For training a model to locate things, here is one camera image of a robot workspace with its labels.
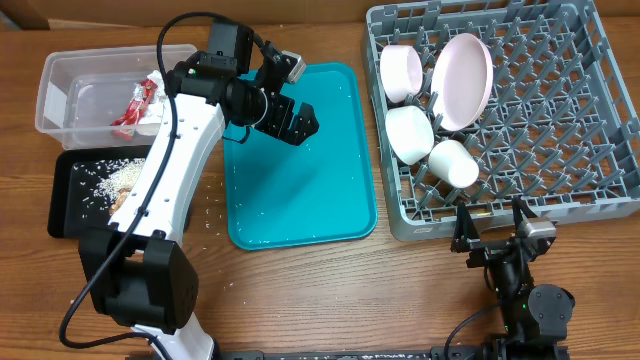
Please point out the clear plastic bin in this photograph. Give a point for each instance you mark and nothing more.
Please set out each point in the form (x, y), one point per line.
(81, 93)

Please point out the grey dishwasher rack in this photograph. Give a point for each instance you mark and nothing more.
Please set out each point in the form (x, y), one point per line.
(559, 132)

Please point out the pink bowl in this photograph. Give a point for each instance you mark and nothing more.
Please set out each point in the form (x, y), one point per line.
(401, 72)

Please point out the teal plastic tray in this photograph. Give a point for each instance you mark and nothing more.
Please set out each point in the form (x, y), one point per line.
(279, 195)

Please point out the white bowl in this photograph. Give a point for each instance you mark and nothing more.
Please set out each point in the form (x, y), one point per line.
(409, 133)

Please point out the brown food chunk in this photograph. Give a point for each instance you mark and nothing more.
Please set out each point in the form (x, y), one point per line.
(120, 199)

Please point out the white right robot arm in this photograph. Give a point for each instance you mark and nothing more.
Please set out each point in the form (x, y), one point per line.
(535, 316)

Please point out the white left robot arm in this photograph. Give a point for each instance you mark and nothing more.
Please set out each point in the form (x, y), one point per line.
(135, 268)

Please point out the pink plate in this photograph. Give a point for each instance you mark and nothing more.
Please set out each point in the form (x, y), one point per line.
(463, 80)

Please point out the small white cup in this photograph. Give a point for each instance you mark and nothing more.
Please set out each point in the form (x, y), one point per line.
(450, 161)

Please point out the white napkin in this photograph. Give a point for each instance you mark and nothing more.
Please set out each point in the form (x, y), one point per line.
(150, 122)

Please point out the white rice pile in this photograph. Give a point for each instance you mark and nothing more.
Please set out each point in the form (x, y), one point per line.
(120, 177)

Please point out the black food waste tray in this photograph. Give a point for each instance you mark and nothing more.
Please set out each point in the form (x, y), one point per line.
(59, 224)

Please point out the red snack wrapper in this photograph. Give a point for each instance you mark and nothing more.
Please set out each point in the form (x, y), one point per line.
(143, 96)

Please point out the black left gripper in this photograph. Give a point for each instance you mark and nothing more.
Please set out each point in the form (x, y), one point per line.
(278, 125)

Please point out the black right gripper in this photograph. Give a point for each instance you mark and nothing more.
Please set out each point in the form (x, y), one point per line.
(466, 241)

